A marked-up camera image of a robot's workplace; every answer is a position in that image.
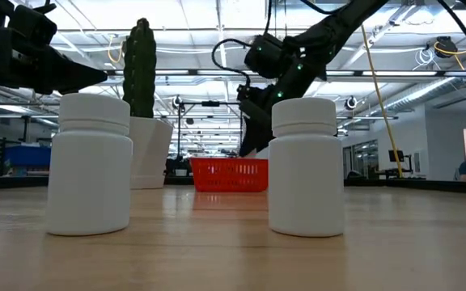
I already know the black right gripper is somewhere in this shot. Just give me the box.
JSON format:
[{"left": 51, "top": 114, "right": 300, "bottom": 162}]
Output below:
[{"left": 236, "top": 52, "right": 327, "bottom": 158}]

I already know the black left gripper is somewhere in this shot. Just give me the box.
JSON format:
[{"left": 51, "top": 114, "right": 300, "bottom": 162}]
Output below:
[{"left": 0, "top": 27, "right": 108, "bottom": 96}]

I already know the white plastic pill bottle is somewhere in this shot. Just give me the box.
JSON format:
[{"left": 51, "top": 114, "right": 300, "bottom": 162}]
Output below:
[
  {"left": 45, "top": 92, "right": 133, "bottom": 237},
  {"left": 268, "top": 97, "right": 345, "bottom": 238}
]

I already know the red plastic basket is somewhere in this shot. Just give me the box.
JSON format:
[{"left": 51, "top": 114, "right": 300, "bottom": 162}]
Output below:
[{"left": 189, "top": 157, "right": 269, "bottom": 193}]

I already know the green cactus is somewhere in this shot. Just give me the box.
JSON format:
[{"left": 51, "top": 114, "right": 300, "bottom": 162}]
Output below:
[{"left": 121, "top": 17, "right": 158, "bottom": 119}]

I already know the blue plastic bin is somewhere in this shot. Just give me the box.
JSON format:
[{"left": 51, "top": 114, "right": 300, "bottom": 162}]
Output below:
[{"left": 4, "top": 145, "right": 52, "bottom": 169}]

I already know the white plant pot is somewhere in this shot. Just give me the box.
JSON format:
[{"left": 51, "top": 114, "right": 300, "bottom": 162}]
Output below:
[{"left": 129, "top": 116, "right": 175, "bottom": 190}]

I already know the black monitor on stand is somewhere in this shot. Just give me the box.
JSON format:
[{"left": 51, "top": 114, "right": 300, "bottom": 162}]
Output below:
[{"left": 388, "top": 149, "right": 414, "bottom": 173}]

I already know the black camera stand frame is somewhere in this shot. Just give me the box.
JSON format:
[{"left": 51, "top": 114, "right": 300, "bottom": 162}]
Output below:
[{"left": 175, "top": 95, "right": 245, "bottom": 161}]

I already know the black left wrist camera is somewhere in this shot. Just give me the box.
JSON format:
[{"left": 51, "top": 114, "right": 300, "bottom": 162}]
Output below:
[{"left": 8, "top": 2, "right": 58, "bottom": 46}]

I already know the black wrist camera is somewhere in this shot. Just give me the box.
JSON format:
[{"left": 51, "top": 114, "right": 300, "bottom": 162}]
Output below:
[
  {"left": 8, "top": 2, "right": 58, "bottom": 46},
  {"left": 244, "top": 33, "right": 289, "bottom": 80}
]

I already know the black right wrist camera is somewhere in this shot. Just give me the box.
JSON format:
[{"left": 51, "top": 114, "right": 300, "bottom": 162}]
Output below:
[{"left": 244, "top": 33, "right": 289, "bottom": 80}]

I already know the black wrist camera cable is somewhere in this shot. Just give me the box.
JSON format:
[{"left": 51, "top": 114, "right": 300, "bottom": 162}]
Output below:
[{"left": 211, "top": 0, "right": 274, "bottom": 88}]

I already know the yellow hanging hose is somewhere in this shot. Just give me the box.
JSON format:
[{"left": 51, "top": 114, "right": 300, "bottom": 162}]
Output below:
[{"left": 360, "top": 24, "right": 404, "bottom": 179}]

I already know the black ceiling cable reel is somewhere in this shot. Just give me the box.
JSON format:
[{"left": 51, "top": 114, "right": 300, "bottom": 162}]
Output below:
[{"left": 434, "top": 36, "right": 460, "bottom": 60}]

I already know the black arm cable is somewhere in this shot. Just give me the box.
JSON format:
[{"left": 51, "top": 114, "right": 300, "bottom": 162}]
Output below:
[{"left": 437, "top": 0, "right": 466, "bottom": 70}]

